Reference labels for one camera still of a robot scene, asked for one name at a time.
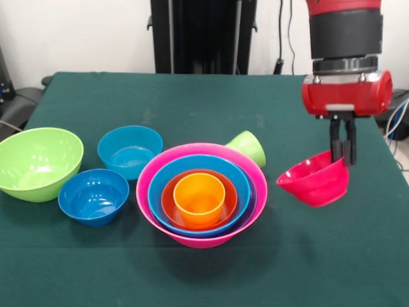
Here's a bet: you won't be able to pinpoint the grey cable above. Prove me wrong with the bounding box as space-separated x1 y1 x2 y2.
0 120 23 134

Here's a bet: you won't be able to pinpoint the orange cup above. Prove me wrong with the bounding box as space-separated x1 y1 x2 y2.
173 173 226 225

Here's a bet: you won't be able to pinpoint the green cup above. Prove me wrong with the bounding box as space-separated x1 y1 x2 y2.
225 130 266 169

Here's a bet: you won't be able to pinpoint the black hanging cable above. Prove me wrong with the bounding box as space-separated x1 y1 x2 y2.
274 0 295 75

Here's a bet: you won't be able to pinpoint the dark green table cloth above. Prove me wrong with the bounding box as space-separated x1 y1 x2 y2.
0 72 409 307

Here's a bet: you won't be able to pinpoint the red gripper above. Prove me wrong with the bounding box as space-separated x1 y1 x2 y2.
302 70 393 166

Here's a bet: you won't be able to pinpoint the large green bowl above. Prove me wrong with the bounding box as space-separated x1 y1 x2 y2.
0 127 84 203

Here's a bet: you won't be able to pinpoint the small crimson bowl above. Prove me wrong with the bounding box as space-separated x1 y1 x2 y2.
275 150 350 208

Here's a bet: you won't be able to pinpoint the large light blue bowl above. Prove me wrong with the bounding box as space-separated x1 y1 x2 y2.
147 154 252 238

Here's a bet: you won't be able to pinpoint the orange bowl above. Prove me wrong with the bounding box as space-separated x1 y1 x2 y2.
160 169 238 232

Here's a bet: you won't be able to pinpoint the large pink bowl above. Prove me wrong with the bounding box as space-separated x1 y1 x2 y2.
135 143 268 249

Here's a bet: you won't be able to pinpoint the translucent blue ribbed bowl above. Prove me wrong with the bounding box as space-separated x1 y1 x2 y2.
96 125 164 180

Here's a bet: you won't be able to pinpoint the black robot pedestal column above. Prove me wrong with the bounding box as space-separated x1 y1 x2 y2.
146 0 258 75

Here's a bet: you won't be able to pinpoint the black equipment rack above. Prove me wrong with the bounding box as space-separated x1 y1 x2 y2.
0 47 13 109

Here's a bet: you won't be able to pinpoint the blue and white cables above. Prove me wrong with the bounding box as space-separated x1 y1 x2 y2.
385 98 409 141

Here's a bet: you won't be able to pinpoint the small dark blue bowl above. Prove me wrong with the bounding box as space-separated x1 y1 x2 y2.
58 169 130 228

